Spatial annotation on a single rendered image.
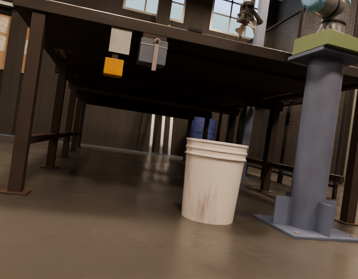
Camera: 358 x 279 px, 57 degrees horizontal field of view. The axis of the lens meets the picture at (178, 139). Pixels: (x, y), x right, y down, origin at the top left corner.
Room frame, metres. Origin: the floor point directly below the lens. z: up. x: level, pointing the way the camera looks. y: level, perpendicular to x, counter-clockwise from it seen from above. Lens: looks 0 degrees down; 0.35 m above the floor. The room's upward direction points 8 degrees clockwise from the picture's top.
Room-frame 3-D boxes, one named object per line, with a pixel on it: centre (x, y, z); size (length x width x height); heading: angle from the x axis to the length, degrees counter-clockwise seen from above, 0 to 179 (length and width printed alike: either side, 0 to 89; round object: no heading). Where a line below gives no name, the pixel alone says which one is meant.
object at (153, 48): (1.67, 0.19, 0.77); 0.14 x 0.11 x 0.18; 103
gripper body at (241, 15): (2.03, -0.31, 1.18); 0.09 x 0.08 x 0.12; 119
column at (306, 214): (1.66, -0.68, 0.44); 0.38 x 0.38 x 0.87; 16
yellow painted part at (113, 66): (1.63, 0.37, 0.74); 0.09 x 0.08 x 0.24; 103
